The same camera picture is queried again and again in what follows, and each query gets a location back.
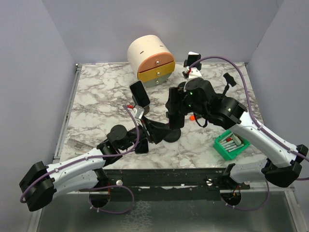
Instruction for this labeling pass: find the green plastic bin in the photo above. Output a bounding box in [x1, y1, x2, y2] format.
[213, 130, 250, 161]

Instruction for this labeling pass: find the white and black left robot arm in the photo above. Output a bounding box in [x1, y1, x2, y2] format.
[19, 119, 181, 212]

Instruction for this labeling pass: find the white-edged back phone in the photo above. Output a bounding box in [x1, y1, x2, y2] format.
[183, 51, 201, 67]

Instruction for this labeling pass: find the brown round phone stand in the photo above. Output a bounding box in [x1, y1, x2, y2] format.
[143, 106, 150, 115]

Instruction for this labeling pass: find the grey-cased phone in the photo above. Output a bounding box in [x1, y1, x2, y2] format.
[129, 80, 150, 108]

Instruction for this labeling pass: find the black round-base phone stand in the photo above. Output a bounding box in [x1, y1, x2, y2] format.
[222, 72, 237, 95]

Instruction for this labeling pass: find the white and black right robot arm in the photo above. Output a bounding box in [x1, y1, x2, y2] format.
[166, 77, 308, 189]

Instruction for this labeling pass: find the aluminium frame rail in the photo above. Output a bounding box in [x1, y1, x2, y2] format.
[250, 182, 295, 192]

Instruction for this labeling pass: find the purple-edged black phone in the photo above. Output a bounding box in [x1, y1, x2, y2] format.
[169, 114, 185, 130]

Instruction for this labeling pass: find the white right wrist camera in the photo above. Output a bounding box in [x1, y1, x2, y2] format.
[183, 66, 202, 91]

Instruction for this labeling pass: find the clear plastic ruler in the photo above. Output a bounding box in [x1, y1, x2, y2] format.
[66, 138, 93, 149]

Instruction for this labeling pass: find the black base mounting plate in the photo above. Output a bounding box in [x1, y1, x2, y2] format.
[49, 167, 271, 202]

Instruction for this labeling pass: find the round cream drawer cabinet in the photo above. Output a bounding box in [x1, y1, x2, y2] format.
[127, 35, 175, 87]

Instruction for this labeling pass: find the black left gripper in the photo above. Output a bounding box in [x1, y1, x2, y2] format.
[120, 115, 171, 151]

